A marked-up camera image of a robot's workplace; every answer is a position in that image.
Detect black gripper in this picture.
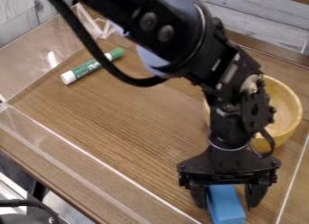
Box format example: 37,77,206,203
177,147,281,210

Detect blue rectangular block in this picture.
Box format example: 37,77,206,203
207,185,246,224

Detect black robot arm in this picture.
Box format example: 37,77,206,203
79,0,280,208

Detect brown wooden bowl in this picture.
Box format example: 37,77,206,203
203,75,302,153

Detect clear acrylic tray barrier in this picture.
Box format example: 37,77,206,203
0,2,309,224

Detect black equipment lower left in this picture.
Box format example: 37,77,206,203
0,198,62,224

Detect green expo marker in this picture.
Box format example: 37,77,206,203
60,47,124,85

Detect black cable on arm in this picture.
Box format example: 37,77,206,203
40,0,167,88

